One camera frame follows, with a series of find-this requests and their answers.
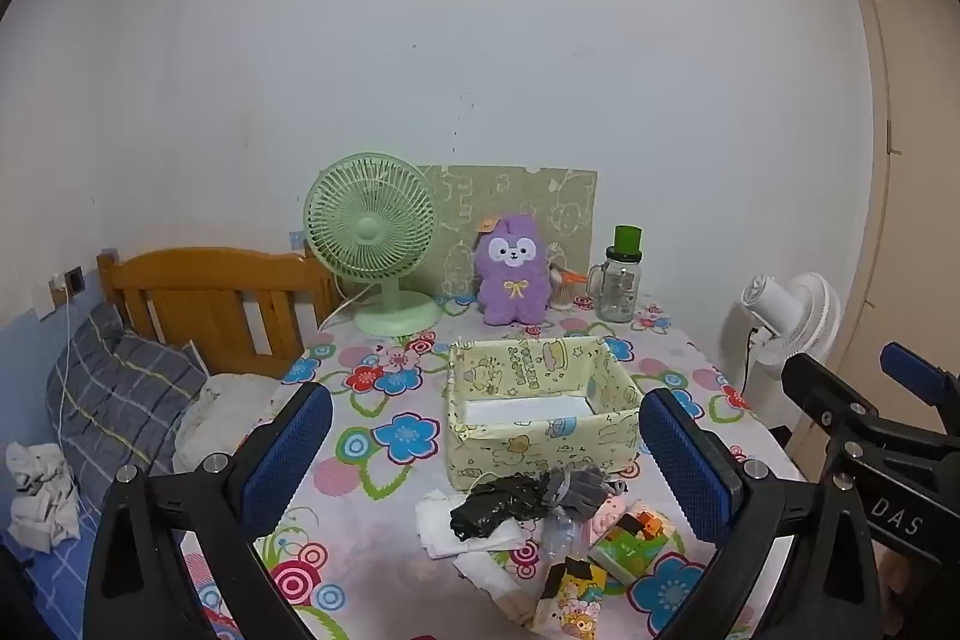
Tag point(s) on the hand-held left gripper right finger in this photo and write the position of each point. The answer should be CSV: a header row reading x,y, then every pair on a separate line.
x,y
686,467

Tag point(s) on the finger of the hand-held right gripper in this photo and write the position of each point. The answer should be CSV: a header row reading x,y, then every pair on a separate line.
x,y
825,389
919,374

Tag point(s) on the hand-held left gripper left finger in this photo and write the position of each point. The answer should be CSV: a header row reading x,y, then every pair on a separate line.
x,y
289,452

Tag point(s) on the pink packet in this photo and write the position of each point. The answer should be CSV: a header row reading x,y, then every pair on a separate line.
x,y
607,516

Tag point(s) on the grey knitted gloves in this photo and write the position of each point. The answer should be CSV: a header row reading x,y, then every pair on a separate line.
x,y
581,490

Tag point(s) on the yellow cartoon print box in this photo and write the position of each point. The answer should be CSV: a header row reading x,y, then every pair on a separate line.
x,y
517,452

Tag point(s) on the black plastic bag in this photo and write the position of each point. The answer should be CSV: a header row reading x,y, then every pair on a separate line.
x,y
495,505

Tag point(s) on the white standing fan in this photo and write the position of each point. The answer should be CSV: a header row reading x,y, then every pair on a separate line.
x,y
772,302

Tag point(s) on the floral tablecloth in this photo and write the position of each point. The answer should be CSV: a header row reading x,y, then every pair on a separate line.
x,y
390,400

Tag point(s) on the white tissue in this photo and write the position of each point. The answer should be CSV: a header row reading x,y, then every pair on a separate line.
x,y
487,576
435,527

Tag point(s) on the yellow tissue packet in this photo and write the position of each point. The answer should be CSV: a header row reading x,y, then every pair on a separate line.
x,y
574,610

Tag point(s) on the grey plaid pillow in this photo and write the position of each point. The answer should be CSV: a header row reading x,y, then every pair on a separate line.
x,y
112,400

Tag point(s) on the glass jar with green lid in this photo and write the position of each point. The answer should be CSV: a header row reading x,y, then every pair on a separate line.
x,y
619,291

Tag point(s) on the wooden bed headboard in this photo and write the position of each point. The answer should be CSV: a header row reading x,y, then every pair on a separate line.
x,y
187,272

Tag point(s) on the beige door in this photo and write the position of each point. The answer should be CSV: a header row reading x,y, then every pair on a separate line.
x,y
922,160

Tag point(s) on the small glass with orange lid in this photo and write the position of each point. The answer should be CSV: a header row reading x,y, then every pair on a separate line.
x,y
561,291

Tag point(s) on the green desk fan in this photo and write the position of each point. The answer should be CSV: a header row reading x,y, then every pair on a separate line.
x,y
371,231

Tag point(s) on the purple plush toy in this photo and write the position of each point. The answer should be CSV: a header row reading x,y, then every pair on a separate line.
x,y
514,287

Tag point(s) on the blue checked bedsheet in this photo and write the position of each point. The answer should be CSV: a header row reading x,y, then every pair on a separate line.
x,y
52,580

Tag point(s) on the green patterned board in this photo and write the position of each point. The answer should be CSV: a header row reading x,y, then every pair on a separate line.
x,y
525,190

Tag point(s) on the small blue wall sticker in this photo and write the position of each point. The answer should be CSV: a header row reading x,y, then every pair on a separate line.
x,y
297,239

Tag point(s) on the wall socket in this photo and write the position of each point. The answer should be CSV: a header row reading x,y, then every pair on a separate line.
x,y
73,280

